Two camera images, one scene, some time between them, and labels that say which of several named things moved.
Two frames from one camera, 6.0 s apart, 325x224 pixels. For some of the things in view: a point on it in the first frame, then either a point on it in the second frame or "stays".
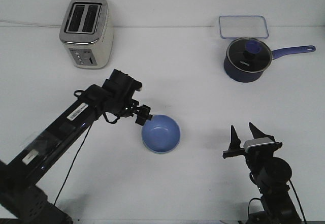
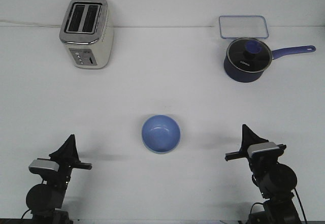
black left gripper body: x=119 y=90 -> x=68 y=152
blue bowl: x=161 y=134 stays
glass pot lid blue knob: x=249 y=55 stays
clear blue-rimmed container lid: x=240 y=26 stays
